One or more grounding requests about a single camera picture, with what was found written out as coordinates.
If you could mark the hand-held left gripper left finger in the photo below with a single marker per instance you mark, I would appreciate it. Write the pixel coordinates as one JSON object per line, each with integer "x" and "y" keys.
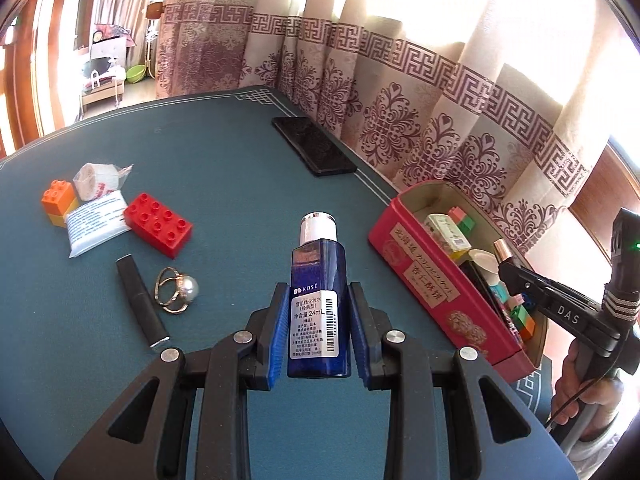
{"x": 275, "y": 340}

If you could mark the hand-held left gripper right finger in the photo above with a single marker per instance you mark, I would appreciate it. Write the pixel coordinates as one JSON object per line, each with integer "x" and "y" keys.
{"x": 360, "y": 340}

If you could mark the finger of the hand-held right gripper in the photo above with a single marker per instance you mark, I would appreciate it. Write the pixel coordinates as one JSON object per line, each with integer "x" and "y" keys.
{"x": 530, "y": 282}

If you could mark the rose gold lipstick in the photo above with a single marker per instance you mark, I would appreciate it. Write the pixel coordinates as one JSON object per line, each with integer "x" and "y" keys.
{"x": 501, "y": 249}

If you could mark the white paper cup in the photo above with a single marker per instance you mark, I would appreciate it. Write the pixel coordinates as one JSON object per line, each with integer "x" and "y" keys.
{"x": 482, "y": 260}

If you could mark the blue toner bottle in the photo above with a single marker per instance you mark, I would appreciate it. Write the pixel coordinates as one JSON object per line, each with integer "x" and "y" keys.
{"x": 317, "y": 270}

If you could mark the red cardboard box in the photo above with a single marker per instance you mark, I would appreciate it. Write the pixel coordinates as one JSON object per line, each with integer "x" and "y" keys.
{"x": 440, "y": 280}

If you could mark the pink and green block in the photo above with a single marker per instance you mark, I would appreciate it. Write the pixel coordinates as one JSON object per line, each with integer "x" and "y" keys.
{"x": 462, "y": 219}

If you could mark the red block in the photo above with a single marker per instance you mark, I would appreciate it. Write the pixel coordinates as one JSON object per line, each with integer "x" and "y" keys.
{"x": 157, "y": 225}

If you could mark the white dressing packet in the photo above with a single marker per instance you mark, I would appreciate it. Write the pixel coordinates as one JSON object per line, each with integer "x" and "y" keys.
{"x": 95, "y": 222}

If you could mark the white roll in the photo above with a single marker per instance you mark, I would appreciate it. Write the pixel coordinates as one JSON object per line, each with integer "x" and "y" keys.
{"x": 92, "y": 180}

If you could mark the person's right forearm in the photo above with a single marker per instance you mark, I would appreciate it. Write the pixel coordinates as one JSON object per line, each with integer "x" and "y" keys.
{"x": 600, "y": 455}

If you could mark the teal desktop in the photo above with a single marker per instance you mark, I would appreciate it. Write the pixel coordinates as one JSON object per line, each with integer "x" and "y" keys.
{"x": 225, "y": 160}

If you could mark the person's right hand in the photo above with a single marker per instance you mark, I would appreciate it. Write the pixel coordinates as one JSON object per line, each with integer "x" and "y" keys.
{"x": 567, "y": 370}

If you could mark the teal floss container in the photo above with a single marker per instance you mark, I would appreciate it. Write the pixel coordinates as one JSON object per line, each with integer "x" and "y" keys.
{"x": 497, "y": 291}

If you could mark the green and orange block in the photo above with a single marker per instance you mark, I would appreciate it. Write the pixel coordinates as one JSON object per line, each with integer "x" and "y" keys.
{"x": 526, "y": 317}

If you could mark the white and green carton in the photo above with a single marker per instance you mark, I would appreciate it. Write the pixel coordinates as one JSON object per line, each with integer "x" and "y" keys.
{"x": 447, "y": 232}

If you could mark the brown wooden panel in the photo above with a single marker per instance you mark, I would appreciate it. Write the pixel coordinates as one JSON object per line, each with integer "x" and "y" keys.
{"x": 607, "y": 185}

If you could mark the black cosmetic tube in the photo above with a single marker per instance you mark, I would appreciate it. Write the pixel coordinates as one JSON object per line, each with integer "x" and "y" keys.
{"x": 140, "y": 300}

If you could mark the black phone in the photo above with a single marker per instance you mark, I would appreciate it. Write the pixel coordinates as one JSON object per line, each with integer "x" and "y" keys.
{"x": 315, "y": 147}

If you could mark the patterned beige curtain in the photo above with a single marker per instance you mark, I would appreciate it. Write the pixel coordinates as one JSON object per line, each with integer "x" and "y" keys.
{"x": 400, "y": 60}

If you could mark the orange and yellow block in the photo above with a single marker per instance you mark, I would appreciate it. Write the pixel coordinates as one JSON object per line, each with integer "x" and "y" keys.
{"x": 57, "y": 197}

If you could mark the green basin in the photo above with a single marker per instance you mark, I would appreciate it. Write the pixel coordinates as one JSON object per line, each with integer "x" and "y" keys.
{"x": 135, "y": 74}

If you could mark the wooden bench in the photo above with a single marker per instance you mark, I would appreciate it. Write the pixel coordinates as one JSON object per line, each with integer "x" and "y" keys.
{"x": 100, "y": 94}

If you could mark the black bag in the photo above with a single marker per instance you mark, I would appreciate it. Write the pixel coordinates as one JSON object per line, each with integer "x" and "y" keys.
{"x": 97, "y": 67}

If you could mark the white coat rack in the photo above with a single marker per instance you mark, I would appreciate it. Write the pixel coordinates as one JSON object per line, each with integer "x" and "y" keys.
{"x": 150, "y": 30}

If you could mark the brown curtain holdback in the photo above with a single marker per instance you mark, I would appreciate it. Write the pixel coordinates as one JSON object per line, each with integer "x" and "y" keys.
{"x": 155, "y": 8}

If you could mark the wooden door frame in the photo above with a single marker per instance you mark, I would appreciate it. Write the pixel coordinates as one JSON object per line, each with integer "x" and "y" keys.
{"x": 25, "y": 60}

